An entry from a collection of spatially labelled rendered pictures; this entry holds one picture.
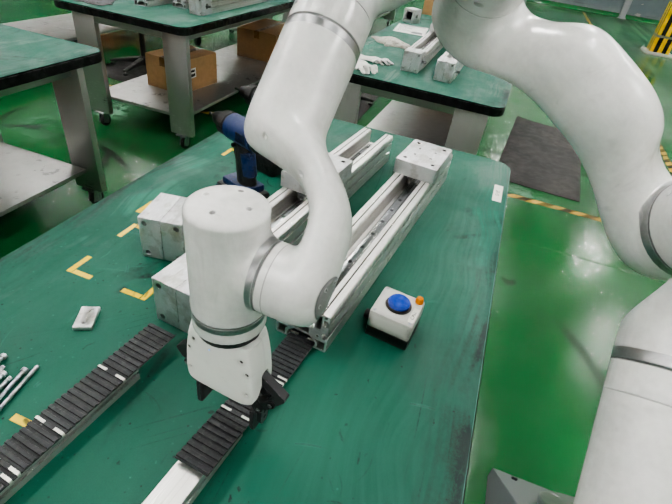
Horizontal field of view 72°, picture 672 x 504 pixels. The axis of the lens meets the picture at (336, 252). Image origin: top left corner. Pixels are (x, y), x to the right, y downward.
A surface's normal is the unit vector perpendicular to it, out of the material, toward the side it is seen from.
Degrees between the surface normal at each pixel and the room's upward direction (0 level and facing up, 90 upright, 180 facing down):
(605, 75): 59
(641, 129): 75
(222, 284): 88
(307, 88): 53
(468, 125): 90
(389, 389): 0
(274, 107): 47
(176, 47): 90
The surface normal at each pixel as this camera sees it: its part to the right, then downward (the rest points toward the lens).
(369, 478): 0.12, -0.80
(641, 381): -0.80, -0.35
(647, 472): -0.55, -0.30
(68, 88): -0.34, 0.53
